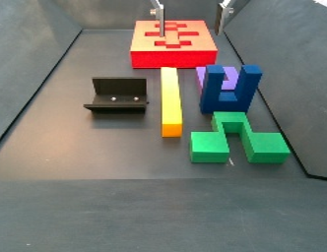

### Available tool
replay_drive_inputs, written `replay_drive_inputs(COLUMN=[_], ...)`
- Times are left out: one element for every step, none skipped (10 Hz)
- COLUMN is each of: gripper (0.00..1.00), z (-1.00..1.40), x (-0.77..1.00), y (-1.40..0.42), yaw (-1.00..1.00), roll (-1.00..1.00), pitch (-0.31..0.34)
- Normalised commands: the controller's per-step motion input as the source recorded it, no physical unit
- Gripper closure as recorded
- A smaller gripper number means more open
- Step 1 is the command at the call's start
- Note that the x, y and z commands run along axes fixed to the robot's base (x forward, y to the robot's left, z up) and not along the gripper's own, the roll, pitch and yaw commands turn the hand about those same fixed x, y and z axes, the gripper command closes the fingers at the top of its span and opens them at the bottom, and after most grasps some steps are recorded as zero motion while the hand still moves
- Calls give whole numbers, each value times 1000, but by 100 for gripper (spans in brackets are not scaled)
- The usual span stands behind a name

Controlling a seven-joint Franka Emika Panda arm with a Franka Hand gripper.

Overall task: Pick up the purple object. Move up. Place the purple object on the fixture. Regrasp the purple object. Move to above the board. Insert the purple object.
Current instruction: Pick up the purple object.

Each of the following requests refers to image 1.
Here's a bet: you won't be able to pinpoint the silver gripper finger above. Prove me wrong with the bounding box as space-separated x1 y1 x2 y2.
150 0 165 37
215 0 235 35

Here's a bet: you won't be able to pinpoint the purple U-shaped block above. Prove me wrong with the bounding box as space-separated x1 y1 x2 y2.
197 65 239 94

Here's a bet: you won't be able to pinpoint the red slotted board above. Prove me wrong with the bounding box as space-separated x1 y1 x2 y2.
129 20 217 69

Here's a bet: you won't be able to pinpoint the black angle fixture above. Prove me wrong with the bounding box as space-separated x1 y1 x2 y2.
84 77 148 112

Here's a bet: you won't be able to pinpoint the blue U-shaped block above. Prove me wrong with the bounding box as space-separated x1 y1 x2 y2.
197 65 263 114

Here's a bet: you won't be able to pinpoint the yellow long bar block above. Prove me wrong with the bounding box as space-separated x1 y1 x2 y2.
161 67 184 137

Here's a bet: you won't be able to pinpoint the green stepped block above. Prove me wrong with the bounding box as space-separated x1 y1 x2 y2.
189 111 292 164

